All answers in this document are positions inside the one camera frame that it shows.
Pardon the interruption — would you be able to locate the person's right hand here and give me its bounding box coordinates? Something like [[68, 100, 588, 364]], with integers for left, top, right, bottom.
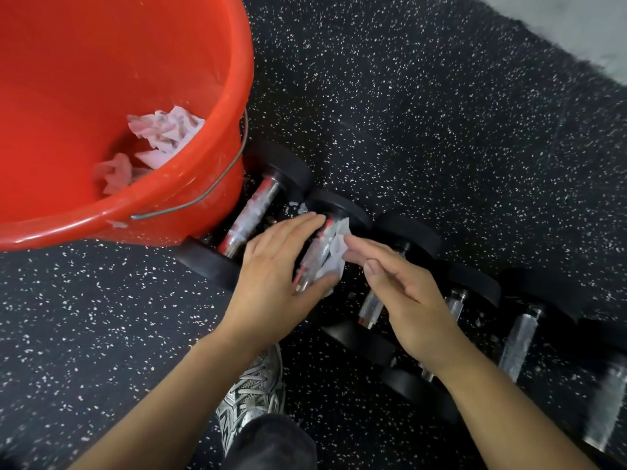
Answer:
[[341, 235, 472, 376]]

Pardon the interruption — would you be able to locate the person's left hand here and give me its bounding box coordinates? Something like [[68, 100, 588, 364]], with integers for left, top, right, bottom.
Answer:
[[215, 211, 344, 349]]

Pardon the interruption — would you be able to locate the white cleaning wipe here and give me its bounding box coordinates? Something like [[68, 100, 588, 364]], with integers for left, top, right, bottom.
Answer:
[[313, 217, 353, 297]]

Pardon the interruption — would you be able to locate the black chrome-handled dumbbell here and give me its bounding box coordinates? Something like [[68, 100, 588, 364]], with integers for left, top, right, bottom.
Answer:
[[291, 189, 374, 329]]

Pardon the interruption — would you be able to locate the person's left forearm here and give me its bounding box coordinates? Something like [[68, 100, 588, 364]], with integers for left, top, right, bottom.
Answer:
[[68, 328, 291, 470]]

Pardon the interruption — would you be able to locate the person's right forearm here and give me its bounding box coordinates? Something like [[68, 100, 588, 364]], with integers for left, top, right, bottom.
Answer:
[[430, 337, 602, 470]]

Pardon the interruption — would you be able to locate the row of black dumbbells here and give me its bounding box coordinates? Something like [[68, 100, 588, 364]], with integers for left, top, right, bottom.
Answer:
[[171, 139, 627, 470]]

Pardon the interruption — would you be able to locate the silver mesh sneaker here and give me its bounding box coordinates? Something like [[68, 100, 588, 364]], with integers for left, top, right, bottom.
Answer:
[[215, 343, 287, 457]]

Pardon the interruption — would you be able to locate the large crumpled white tissue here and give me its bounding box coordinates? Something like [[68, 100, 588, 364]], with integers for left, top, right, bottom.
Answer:
[[127, 106, 206, 170]]

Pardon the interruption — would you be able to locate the small crumpled white tissue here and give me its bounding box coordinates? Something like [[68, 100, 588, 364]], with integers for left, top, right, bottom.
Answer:
[[93, 152, 149, 196]]

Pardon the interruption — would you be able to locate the dark trouser leg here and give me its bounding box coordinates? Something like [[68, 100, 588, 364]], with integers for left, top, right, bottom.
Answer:
[[222, 413, 318, 470]]

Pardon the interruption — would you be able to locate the red plastic bucket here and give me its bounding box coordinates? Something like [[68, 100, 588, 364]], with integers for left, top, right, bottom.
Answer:
[[0, 0, 255, 253]]

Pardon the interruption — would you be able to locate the metal wire bucket handle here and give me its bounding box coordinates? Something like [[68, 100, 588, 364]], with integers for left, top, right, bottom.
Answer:
[[131, 109, 249, 221]]

